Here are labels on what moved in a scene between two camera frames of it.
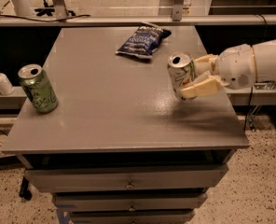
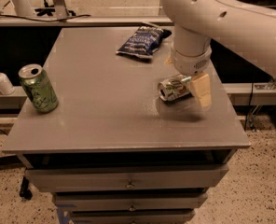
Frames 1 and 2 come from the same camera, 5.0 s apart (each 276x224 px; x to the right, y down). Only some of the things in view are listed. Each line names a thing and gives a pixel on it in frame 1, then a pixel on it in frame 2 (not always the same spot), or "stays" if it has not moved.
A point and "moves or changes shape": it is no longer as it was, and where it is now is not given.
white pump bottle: [1, 81] stays
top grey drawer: [117, 178] stays
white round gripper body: [236, 66] to [189, 62]
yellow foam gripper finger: [206, 63] to [169, 61]
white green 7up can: [182, 71] moves or changes shape
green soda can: [38, 87] stays
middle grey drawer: [130, 202] stays
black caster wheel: [23, 189] stays
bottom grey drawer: [133, 217] stays
